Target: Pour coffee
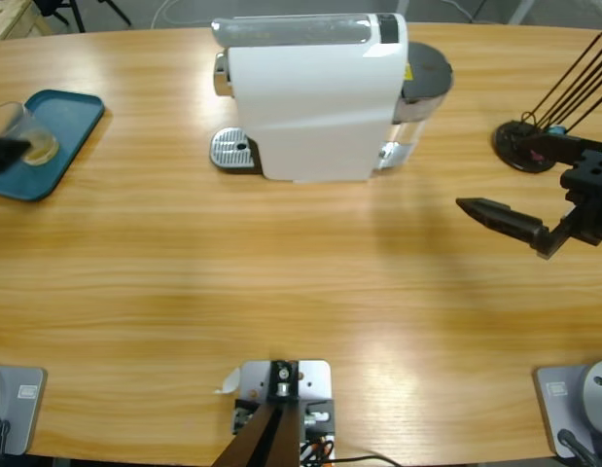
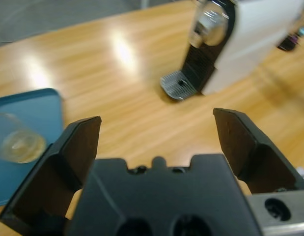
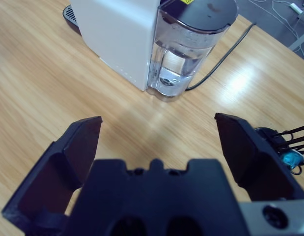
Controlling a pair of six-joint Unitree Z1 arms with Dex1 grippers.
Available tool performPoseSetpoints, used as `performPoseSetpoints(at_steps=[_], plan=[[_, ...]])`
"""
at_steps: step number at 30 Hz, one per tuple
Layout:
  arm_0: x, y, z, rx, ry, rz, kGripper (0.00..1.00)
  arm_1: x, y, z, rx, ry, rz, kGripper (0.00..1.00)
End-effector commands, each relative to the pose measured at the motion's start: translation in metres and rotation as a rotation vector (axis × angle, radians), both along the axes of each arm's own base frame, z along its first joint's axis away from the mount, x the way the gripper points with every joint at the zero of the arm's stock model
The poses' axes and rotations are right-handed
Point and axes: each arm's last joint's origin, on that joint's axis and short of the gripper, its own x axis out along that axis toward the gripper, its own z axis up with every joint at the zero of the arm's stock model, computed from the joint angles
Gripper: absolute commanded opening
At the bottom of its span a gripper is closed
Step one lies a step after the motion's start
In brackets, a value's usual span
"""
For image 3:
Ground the metal drip tray grille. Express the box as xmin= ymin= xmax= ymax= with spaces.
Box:
xmin=62 ymin=4 xmax=81 ymax=33

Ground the white capsule coffee machine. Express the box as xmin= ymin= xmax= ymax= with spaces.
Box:
xmin=62 ymin=0 xmax=165 ymax=92

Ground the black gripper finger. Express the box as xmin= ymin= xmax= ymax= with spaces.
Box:
xmin=214 ymin=112 xmax=304 ymax=203
xmin=1 ymin=116 xmax=104 ymax=234

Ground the clear water tank black lid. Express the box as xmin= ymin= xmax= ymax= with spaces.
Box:
xmin=146 ymin=0 xmax=239 ymax=104

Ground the white floor cable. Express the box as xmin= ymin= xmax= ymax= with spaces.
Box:
xmin=249 ymin=0 xmax=304 ymax=60

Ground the grey metal frame leg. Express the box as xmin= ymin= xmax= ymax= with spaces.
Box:
xmin=288 ymin=22 xmax=304 ymax=52

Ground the black capsule holder with rods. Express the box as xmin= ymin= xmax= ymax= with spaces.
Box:
xmin=254 ymin=123 xmax=304 ymax=176

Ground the blue coffee capsule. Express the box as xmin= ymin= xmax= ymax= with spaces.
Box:
xmin=281 ymin=150 xmax=304 ymax=170

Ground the black machine power cable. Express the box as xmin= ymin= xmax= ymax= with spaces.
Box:
xmin=185 ymin=22 xmax=257 ymax=91

